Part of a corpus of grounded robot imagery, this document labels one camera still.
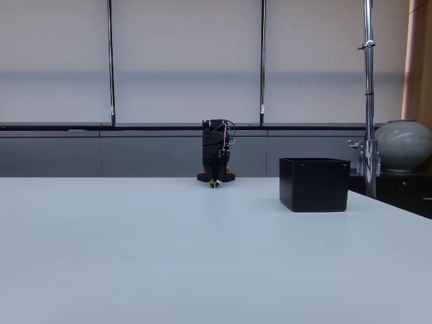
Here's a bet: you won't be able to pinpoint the grey round ceramic vase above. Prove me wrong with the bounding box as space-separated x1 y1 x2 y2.
373 118 432 173

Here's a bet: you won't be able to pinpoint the black window mullion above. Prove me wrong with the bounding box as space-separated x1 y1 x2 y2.
259 0 268 127

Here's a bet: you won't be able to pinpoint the brown wooden wall panel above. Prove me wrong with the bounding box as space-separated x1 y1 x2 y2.
401 0 432 123

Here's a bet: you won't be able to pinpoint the black open box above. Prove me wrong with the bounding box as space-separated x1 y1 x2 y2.
278 157 352 213

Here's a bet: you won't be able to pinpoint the black window ledge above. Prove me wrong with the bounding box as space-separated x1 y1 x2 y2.
0 121 385 132

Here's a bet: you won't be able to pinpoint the red white servo cable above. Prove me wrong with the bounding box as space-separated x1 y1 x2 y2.
217 120 237 159

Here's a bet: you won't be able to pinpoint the chrome stand pole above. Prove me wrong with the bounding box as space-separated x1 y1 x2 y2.
357 0 379 198

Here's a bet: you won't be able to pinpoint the black base plate orange clamps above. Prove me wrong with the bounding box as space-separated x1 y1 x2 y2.
196 165 236 184

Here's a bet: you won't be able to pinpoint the dark wooden cabinet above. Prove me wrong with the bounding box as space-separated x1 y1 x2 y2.
348 169 432 220

